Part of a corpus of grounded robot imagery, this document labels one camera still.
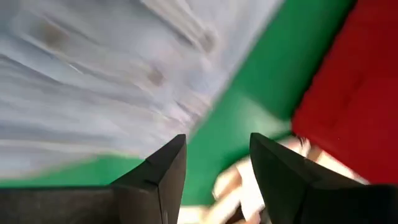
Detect green table mat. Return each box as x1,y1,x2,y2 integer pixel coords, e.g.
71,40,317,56
0,0,357,206

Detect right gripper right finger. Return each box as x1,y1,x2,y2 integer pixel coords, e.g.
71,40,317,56
249,132,398,224

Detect white tote bag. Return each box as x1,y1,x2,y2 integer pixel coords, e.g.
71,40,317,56
177,136,371,224

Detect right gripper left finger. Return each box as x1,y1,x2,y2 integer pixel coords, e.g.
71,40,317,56
0,133,188,224

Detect light blue denim jeans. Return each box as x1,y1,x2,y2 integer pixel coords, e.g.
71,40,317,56
0,0,284,180

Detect red plastic laundry bin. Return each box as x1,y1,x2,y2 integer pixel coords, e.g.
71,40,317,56
291,0,398,185

